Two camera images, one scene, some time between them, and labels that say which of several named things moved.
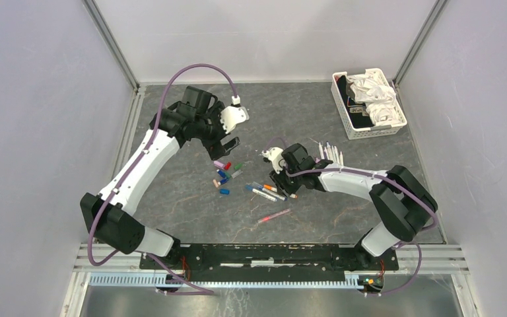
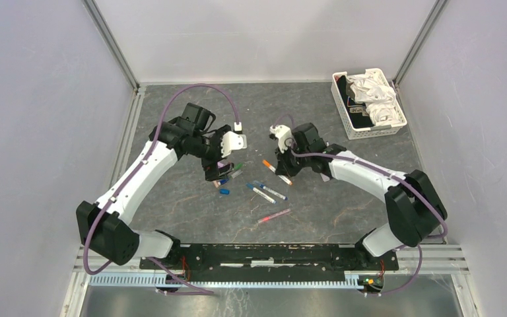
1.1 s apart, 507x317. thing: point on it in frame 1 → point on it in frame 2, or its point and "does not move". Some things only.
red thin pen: x=274 y=214 does not move
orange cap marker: x=274 y=189 → x=273 y=170
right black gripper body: x=289 y=183 → x=291 y=162
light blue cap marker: x=261 y=193 does not move
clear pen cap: x=236 y=173 does not move
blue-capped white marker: x=269 y=191 does not move
